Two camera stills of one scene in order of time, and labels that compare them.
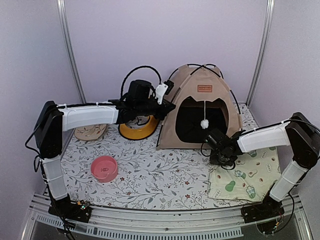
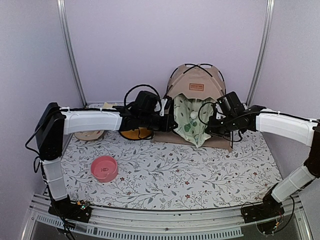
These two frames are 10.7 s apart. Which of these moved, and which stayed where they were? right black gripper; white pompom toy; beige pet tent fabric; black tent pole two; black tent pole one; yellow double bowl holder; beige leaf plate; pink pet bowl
Moved: black tent pole one; right black gripper; beige pet tent fabric; white pompom toy; black tent pole two
Stayed: pink pet bowl; yellow double bowl holder; beige leaf plate
